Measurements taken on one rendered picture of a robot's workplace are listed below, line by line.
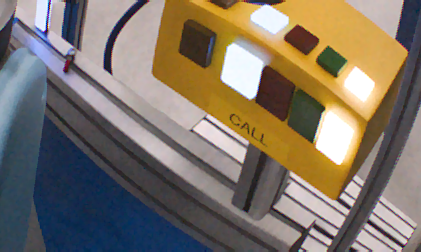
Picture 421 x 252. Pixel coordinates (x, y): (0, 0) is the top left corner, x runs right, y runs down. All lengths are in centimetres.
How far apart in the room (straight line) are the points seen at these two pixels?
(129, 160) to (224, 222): 10
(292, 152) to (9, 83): 34
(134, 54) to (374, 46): 146
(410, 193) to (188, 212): 121
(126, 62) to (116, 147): 121
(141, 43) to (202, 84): 144
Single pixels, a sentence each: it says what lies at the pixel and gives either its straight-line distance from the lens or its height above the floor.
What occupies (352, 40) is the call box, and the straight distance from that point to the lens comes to 50.
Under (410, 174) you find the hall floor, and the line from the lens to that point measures 189.
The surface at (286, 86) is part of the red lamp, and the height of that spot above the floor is 106.
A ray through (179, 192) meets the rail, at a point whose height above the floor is 84.
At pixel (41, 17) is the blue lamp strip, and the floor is 89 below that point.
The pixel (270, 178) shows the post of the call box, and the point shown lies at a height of 92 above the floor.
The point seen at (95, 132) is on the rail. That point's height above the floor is 83.
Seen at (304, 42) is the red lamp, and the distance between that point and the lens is 48.
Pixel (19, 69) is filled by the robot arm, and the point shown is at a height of 125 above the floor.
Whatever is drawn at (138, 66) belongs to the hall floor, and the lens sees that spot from 191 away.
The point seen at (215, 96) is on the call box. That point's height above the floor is 100.
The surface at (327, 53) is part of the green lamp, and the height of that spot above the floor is 108.
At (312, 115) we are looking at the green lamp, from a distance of 48.
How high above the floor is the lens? 140
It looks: 50 degrees down
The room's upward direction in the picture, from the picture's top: 12 degrees clockwise
